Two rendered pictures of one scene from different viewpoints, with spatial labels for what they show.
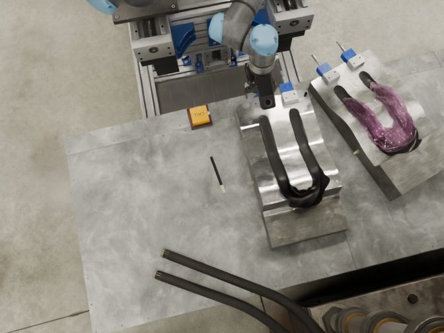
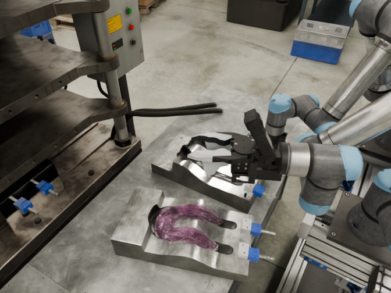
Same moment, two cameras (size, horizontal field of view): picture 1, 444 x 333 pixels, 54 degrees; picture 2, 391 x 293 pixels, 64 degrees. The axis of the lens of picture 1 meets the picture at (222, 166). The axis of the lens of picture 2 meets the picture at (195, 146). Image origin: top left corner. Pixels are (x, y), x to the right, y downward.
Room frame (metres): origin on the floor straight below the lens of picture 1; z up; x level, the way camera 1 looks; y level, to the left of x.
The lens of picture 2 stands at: (0.99, -1.10, 1.92)
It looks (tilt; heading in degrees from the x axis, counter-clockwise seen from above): 42 degrees down; 128
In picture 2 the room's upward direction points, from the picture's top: straight up
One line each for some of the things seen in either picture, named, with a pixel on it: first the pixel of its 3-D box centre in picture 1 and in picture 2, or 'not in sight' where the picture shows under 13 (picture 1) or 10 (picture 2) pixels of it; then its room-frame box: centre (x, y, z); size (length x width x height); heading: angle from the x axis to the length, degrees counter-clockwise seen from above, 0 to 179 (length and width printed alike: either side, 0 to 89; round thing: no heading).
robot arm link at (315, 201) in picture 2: not in sight; (317, 186); (0.91, -0.52, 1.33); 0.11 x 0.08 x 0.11; 122
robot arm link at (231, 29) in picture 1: (232, 27); (304, 107); (0.71, -0.07, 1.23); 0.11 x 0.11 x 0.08; 57
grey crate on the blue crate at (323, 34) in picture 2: not in sight; (321, 33); (-0.19, 3.04, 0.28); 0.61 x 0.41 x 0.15; 9
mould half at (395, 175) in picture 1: (381, 119); (186, 230); (0.53, -0.57, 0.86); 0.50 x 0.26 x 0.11; 25
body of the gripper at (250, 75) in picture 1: (259, 72); (273, 142); (0.64, -0.14, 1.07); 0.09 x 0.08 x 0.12; 8
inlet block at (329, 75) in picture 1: (322, 68); (258, 230); (0.75, -0.40, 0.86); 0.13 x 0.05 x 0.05; 25
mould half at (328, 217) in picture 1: (289, 165); (210, 163); (0.40, -0.23, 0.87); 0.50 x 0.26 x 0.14; 8
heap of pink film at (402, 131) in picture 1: (383, 114); (187, 222); (0.53, -0.56, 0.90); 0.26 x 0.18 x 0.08; 25
